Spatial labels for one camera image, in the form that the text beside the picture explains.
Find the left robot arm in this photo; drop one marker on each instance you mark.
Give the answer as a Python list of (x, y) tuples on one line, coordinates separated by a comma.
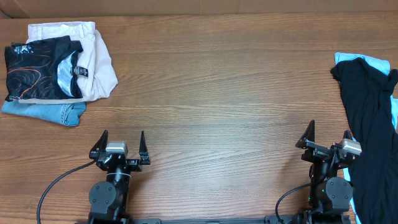
[(109, 198)]

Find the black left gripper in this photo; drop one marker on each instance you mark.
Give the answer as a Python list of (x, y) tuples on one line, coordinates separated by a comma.
[(135, 166)]

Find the folded beige pants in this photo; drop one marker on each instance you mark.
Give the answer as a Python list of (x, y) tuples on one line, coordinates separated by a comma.
[(101, 79)]

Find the black printed cycling jersey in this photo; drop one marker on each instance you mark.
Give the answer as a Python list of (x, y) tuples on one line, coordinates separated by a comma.
[(44, 69)]

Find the plain black shirt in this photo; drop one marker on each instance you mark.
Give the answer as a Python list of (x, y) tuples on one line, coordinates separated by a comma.
[(370, 124)]

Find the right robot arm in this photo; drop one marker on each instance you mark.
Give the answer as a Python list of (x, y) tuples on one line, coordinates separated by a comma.
[(329, 194)]

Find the folded blue jeans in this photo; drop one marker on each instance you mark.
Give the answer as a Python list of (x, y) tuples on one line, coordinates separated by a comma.
[(64, 114)]

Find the light blue shirt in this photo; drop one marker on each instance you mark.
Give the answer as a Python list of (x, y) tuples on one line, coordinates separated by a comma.
[(370, 60)]

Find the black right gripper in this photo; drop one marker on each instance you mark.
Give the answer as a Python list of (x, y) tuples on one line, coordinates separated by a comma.
[(315, 151)]

